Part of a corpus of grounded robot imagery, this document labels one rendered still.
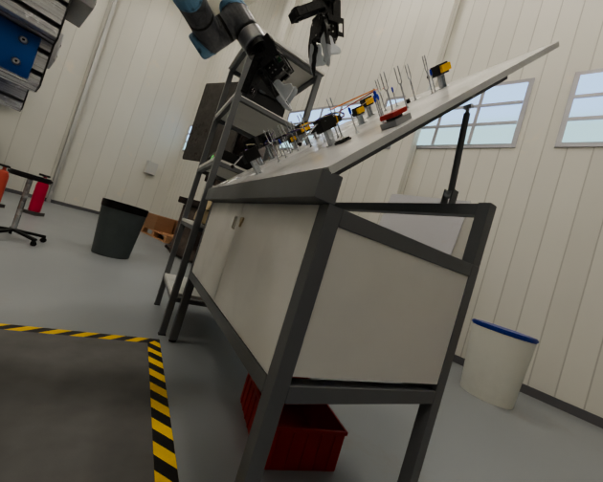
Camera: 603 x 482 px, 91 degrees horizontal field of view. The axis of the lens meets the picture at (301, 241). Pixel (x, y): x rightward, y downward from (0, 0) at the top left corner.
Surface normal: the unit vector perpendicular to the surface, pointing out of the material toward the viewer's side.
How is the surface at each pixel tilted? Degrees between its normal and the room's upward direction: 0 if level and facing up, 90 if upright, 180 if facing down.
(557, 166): 90
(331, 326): 90
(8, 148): 90
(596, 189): 90
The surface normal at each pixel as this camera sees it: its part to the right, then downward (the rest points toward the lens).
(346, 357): 0.47, 0.12
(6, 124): 0.72, 0.20
